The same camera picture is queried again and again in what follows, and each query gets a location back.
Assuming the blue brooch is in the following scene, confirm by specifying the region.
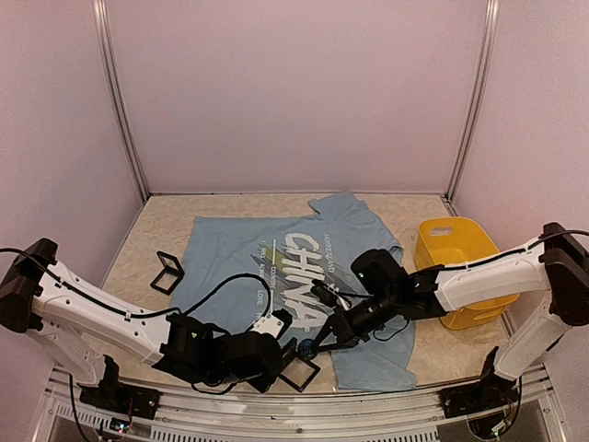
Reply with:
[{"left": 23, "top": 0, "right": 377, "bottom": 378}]
[{"left": 297, "top": 339, "right": 317, "bottom": 361}]

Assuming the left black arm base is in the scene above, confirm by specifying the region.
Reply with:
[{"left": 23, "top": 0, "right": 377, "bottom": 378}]
[{"left": 79, "top": 355, "right": 161, "bottom": 420}]

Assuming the light blue printed t-shirt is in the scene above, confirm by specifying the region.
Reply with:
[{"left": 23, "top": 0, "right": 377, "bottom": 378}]
[{"left": 172, "top": 192, "right": 419, "bottom": 392}]

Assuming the yellow plastic basket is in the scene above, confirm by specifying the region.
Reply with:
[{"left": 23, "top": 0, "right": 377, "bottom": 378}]
[{"left": 415, "top": 217, "right": 519, "bottom": 331}]

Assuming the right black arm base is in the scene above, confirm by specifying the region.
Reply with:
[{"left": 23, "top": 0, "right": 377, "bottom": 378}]
[{"left": 438, "top": 346, "right": 531, "bottom": 418}]

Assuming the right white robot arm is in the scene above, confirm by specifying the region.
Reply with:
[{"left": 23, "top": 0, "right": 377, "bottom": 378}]
[{"left": 308, "top": 223, "right": 588, "bottom": 409}]

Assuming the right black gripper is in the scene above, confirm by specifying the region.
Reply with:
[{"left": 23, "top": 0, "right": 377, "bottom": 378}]
[{"left": 310, "top": 288, "right": 398, "bottom": 352}]

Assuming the right aluminium frame post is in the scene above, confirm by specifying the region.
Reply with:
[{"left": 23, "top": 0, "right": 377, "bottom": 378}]
[{"left": 444, "top": 0, "right": 501, "bottom": 213}]

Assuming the left aluminium frame post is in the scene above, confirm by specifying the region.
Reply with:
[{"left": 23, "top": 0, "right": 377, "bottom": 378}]
[{"left": 92, "top": 0, "right": 151, "bottom": 204}]

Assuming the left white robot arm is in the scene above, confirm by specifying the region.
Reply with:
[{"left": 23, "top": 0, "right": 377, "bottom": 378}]
[{"left": 1, "top": 238, "right": 290, "bottom": 410}]

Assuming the black brooch case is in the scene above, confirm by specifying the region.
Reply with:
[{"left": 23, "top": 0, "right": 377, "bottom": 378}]
[
  {"left": 279, "top": 338, "right": 320, "bottom": 393},
  {"left": 150, "top": 250, "right": 185, "bottom": 296}
]

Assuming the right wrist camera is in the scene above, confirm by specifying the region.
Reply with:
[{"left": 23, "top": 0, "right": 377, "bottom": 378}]
[{"left": 310, "top": 280, "right": 353, "bottom": 310}]

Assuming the aluminium frame post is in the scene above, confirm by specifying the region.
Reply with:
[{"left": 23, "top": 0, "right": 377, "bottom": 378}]
[
  {"left": 92, "top": 0, "right": 151, "bottom": 204},
  {"left": 444, "top": 0, "right": 501, "bottom": 213}
]

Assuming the front aluminium rail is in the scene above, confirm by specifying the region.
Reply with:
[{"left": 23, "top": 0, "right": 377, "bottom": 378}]
[{"left": 29, "top": 365, "right": 572, "bottom": 441}]

